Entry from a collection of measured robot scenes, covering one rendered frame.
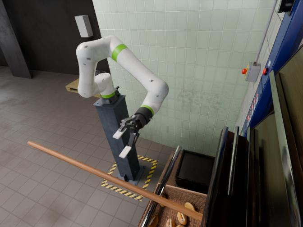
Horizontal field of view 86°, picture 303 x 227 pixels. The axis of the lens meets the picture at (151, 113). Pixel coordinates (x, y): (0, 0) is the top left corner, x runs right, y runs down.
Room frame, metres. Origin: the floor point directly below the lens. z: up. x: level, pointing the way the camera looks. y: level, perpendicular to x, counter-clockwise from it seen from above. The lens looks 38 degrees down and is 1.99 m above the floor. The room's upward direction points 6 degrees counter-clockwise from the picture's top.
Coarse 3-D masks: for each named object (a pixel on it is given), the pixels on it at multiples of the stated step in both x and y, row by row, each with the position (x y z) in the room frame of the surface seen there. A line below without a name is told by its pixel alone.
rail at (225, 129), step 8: (224, 128) 0.52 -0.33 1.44; (224, 136) 0.47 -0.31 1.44; (224, 144) 0.43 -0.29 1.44; (224, 152) 0.40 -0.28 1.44; (216, 160) 0.37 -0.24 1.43; (216, 168) 0.33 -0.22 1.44; (216, 176) 0.30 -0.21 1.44; (216, 184) 0.27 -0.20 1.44; (216, 192) 0.24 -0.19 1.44; (208, 200) 0.22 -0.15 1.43; (208, 208) 0.20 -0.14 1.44; (208, 216) 0.18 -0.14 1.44; (208, 224) 0.16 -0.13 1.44
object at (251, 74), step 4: (248, 64) 1.05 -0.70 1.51; (252, 64) 1.03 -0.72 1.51; (248, 68) 0.99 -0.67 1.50; (252, 68) 0.98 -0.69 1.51; (256, 68) 0.97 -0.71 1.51; (260, 68) 0.96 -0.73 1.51; (248, 72) 0.99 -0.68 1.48; (252, 72) 0.97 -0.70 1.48; (256, 72) 0.96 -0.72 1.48; (248, 76) 0.98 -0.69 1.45; (252, 76) 0.97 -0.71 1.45; (256, 76) 0.96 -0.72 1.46; (248, 80) 0.98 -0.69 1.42; (252, 80) 0.97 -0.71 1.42; (256, 80) 0.96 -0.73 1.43
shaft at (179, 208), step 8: (32, 144) 0.79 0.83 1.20; (48, 152) 0.71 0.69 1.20; (56, 152) 0.70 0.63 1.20; (64, 160) 0.63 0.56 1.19; (72, 160) 0.62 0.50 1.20; (88, 168) 0.55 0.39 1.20; (104, 176) 0.49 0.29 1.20; (112, 176) 0.49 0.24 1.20; (120, 184) 0.44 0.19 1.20; (128, 184) 0.43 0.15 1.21; (136, 192) 0.39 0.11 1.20; (144, 192) 0.38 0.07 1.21; (160, 200) 0.34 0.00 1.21; (168, 200) 0.33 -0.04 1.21; (176, 208) 0.30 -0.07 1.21; (184, 208) 0.29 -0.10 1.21; (192, 216) 0.26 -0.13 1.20; (200, 216) 0.25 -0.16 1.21
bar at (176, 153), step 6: (174, 156) 0.59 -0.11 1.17; (174, 162) 0.56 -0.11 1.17; (168, 168) 0.52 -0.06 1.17; (168, 174) 0.48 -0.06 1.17; (162, 180) 0.45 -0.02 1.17; (162, 186) 0.42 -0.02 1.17; (156, 192) 0.39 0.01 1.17; (162, 192) 0.39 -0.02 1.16; (156, 204) 0.34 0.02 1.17; (150, 210) 0.31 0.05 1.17; (150, 216) 0.29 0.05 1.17; (144, 222) 0.26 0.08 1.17
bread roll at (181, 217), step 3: (180, 213) 0.47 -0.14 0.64; (177, 216) 0.47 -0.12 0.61; (180, 216) 0.45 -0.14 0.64; (183, 216) 0.45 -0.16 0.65; (186, 216) 0.46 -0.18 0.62; (180, 219) 0.44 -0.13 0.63; (183, 219) 0.43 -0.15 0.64; (186, 219) 0.43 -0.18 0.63; (180, 222) 0.42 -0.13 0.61; (183, 222) 0.42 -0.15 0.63; (186, 222) 0.42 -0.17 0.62
